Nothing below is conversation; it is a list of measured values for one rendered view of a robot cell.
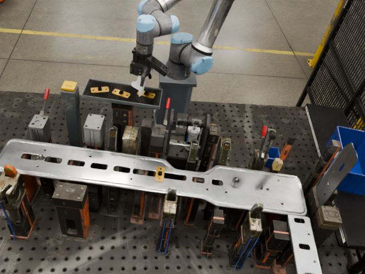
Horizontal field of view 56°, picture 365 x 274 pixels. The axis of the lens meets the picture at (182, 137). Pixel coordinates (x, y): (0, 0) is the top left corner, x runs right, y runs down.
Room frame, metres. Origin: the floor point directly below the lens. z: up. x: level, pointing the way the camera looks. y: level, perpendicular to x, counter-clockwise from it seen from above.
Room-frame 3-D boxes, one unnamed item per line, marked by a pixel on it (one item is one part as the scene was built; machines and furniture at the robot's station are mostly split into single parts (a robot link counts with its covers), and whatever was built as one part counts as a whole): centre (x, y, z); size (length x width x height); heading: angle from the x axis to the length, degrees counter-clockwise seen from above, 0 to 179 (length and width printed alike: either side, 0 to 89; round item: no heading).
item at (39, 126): (1.09, 0.67, 0.88); 0.11 x 0.10 x 0.36; 4
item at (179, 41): (1.62, 0.09, 1.27); 0.13 x 0.12 x 0.14; 44
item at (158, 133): (1.16, 0.11, 0.89); 0.13 x 0.11 x 0.38; 4
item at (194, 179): (0.98, -0.11, 0.84); 0.12 x 0.05 x 0.29; 4
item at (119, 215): (0.95, 0.28, 0.84); 0.13 x 0.11 x 0.29; 4
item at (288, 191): (0.96, 0.09, 1.00); 1.38 x 0.22 x 0.02; 94
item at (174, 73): (1.63, 0.10, 1.15); 0.15 x 0.15 x 0.10
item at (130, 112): (1.29, 0.32, 0.92); 0.10 x 0.08 x 0.45; 94
